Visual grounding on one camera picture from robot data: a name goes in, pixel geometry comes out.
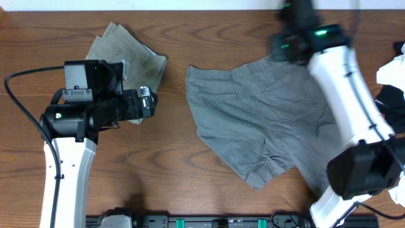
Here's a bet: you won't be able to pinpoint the white crumpled garment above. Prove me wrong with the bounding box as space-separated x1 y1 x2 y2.
376 41 404 91

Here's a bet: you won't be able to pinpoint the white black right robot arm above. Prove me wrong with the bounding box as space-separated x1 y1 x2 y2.
271 0 404 227

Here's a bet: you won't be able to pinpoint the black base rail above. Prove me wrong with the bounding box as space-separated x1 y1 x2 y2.
85 207 380 228

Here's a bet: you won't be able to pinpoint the grey shorts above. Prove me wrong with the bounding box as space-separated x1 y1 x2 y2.
185 56 342 196

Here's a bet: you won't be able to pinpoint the folded khaki shorts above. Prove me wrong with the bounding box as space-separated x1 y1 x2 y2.
84 22 168 125

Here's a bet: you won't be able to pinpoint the black garment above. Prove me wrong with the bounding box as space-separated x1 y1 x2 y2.
374 41 405 136

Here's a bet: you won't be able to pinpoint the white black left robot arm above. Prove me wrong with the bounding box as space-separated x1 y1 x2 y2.
40 86 158 227

